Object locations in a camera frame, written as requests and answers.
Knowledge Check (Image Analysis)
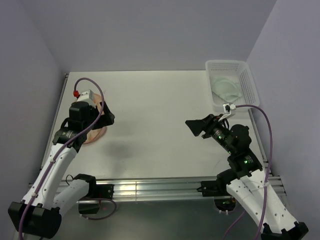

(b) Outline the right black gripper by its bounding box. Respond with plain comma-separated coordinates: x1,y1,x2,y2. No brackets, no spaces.
184,113,235,154

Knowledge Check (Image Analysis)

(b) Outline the peach mesh laundry bag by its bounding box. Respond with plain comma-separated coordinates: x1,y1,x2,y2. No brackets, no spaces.
83,92,109,145

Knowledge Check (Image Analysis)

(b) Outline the light green bra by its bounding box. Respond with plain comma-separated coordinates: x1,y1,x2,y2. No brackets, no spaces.
210,77,242,103

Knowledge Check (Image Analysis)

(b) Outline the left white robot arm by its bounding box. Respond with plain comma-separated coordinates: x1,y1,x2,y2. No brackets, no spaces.
8,101,115,240

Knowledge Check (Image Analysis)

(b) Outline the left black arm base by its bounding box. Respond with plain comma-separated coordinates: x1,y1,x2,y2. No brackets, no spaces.
78,184,114,215

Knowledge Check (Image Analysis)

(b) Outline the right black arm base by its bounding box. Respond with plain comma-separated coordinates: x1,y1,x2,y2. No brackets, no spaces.
196,180,231,198

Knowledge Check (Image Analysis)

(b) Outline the white plastic basket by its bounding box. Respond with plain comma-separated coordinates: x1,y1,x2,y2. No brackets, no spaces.
205,60,260,113

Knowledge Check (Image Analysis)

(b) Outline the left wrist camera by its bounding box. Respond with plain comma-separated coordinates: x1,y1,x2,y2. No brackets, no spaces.
73,89,94,104

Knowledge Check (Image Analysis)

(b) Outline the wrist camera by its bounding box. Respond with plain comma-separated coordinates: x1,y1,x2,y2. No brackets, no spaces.
218,103,236,122
73,89,94,104

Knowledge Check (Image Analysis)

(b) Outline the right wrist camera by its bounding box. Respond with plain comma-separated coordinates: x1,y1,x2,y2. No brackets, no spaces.
218,103,236,122

